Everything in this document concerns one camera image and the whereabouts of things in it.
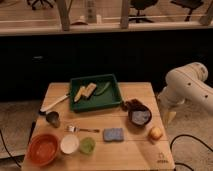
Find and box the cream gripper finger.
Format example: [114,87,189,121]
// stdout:
[164,111,176,127]

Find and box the blue sponge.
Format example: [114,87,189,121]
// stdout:
[103,128,124,142]

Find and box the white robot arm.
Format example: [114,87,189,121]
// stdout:
[157,62,213,127]

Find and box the white small bowl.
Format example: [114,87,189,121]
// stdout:
[60,134,79,154]

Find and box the red bowl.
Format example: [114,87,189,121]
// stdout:
[27,133,59,167]

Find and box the yellow orange fruit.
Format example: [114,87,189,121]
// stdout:
[148,127,163,140]

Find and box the green pepper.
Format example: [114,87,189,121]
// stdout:
[94,82,110,96]

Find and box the green tray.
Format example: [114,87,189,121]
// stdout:
[70,74,122,113]

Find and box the green small cup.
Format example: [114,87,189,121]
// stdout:
[79,137,95,155]

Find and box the tan bread piece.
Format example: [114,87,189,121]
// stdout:
[82,83,97,99]

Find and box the yellow corn cob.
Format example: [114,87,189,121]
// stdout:
[74,86,85,102]

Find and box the wooden table leg middle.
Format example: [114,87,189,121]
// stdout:
[120,0,130,29]

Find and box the wooden table leg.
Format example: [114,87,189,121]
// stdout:
[56,0,70,31]
[120,0,130,29]

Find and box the black office chair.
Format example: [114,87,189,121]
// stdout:
[129,0,158,23]

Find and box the dark metal cup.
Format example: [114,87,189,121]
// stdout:
[46,111,60,128]

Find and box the wooden table leg left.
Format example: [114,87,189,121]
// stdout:
[56,0,70,31]

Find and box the black cable right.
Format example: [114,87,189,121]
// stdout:
[169,133,213,171]

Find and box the black cable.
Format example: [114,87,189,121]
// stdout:
[0,120,37,169]
[169,133,213,171]

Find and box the white handled knife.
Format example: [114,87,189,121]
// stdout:
[39,93,70,115]

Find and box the black cable left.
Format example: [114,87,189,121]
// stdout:
[0,120,37,169]

